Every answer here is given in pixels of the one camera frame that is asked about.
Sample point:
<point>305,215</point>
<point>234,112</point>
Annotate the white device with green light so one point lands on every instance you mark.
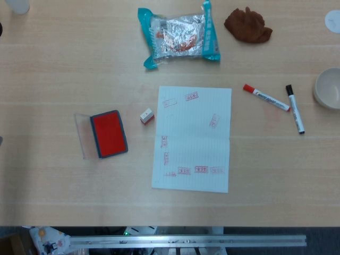
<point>139,230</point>

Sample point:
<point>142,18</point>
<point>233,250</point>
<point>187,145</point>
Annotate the aluminium rail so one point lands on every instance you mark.
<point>186,241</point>

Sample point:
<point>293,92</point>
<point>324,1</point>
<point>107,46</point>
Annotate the white round lid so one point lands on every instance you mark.
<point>333,21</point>

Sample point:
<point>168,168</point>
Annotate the red ink pad clear lid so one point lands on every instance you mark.
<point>109,134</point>

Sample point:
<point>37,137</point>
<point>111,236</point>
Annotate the white printed plastic bag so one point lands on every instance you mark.
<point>49,240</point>

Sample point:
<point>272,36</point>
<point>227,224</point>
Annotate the black object at table edge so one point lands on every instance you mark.
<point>0,29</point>

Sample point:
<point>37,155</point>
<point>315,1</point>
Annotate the beige bowl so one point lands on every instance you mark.
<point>328,87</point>

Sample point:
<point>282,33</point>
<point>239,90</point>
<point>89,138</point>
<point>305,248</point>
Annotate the white lined paper sheet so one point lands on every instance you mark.
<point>194,143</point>

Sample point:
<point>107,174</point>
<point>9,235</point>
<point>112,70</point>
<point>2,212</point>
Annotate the teal foil snack bag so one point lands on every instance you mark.
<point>180,34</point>

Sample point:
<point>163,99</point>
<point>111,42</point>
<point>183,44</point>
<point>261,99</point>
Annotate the clear plastic cup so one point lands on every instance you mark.
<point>17,6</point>

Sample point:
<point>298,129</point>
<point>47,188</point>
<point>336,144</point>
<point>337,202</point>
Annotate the black whiteboard marker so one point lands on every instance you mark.
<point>294,109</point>

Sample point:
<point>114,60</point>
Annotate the brown crumpled cloth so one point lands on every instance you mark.
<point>248,26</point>

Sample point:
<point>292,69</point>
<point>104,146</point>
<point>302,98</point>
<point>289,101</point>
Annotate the small red white stamp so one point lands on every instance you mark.
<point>146,116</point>

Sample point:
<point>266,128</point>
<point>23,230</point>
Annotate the red whiteboard marker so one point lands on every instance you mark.
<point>265,97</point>

